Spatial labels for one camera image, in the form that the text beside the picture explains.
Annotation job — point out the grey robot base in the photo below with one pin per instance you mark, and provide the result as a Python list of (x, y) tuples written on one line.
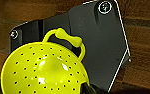
[(97, 40)]

